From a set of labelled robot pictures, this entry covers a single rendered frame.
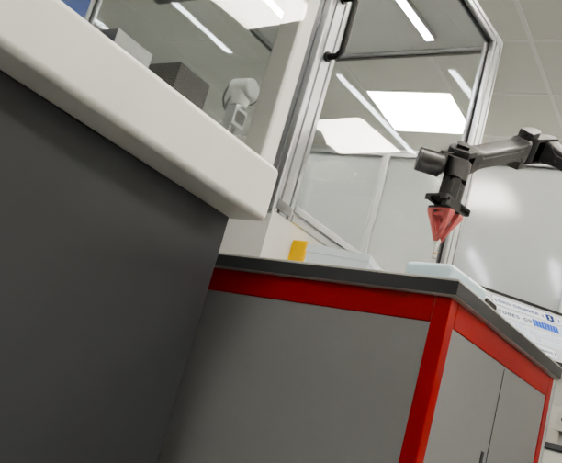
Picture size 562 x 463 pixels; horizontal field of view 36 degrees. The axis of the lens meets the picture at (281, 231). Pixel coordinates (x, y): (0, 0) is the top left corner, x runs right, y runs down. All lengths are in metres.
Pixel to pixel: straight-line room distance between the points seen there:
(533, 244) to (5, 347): 3.13
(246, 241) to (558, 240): 2.30
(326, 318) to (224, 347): 0.22
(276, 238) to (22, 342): 0.88
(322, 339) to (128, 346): 0.34
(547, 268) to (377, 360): 2.63
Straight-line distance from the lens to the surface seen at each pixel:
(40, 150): 1.26
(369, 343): 1.47
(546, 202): 4.14
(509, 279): 4.05
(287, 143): 2.04
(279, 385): 1.54
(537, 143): 2.45
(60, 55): 1.20
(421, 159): 2.02
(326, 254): 1.63
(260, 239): 1.97
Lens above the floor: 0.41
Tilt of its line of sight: 14 degrees up
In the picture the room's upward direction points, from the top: 16 degrees clockwise
